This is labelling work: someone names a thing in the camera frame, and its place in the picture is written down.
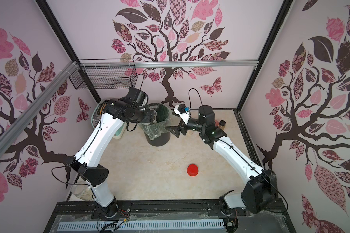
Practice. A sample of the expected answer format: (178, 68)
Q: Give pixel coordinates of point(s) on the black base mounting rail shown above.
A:
(237, 220)

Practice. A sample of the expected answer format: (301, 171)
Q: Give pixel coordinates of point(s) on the black wire basket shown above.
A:
(118, 73)

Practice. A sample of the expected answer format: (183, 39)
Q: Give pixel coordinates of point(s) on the left aluminium rail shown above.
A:
(24, 119)

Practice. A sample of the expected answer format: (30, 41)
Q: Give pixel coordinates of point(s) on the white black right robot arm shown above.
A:
(260, 185)

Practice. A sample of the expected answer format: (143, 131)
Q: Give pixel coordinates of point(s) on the clear jar by left wall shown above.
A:
(82, 190)

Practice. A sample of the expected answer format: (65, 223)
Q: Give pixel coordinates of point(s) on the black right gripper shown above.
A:
(183, 127)

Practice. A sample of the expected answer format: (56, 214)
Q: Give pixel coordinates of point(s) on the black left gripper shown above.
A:
(148, 116)

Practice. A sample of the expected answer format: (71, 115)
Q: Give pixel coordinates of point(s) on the mint green toaster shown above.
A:
(106, 122)

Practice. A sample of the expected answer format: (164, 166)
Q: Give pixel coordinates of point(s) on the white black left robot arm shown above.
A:
(113, 115)

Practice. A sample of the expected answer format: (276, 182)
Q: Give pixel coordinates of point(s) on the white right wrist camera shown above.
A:
(183, 111)

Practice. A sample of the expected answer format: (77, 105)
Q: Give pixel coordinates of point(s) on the white slotted cable duct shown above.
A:
(139, 225)

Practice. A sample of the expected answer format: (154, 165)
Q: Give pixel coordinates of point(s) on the back aluminium rail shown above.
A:
(170, 64)

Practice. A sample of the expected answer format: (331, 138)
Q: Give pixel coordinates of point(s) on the black trash bin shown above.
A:
(161, 141)

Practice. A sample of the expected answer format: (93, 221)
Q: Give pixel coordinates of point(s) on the aluminium rail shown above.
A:
(170, 64)
(24, 119)

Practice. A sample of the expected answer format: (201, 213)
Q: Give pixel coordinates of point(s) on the brown spice jar black lid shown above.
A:
(222, 124)

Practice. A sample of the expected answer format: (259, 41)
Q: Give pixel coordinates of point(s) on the clear plastic bin liner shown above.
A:
(154, 131)

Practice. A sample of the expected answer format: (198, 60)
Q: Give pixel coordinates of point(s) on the red jar lid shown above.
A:
(192, 170)

